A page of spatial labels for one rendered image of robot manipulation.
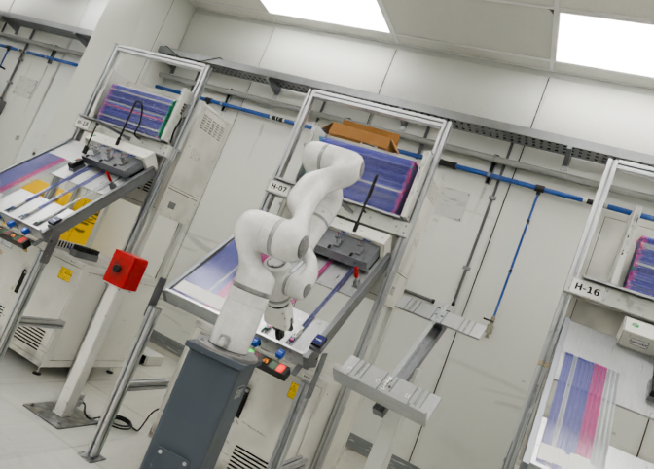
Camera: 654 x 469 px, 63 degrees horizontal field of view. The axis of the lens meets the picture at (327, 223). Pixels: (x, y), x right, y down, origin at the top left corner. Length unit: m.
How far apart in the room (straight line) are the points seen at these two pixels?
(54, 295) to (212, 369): 1.70
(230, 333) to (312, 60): 3.51
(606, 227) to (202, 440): 1.81
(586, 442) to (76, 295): 2.40
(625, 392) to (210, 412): 1.38
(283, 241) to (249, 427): 1.09
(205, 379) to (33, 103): 5.34
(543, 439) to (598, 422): 0.20
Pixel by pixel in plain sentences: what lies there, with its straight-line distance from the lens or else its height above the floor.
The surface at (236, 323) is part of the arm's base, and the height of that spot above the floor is 0.79.
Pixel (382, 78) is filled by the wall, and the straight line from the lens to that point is 4.46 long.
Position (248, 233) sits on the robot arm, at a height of 1.04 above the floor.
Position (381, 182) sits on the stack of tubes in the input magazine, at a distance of 2.46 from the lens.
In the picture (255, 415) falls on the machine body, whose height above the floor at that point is 0.37.
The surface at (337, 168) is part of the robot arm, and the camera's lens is 1.73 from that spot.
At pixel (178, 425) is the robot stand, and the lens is 1.61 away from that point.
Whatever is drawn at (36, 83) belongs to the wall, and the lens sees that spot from 6.71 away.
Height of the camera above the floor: 0.99
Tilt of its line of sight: 6 degrees up
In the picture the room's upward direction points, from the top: 22 degrees clockwise
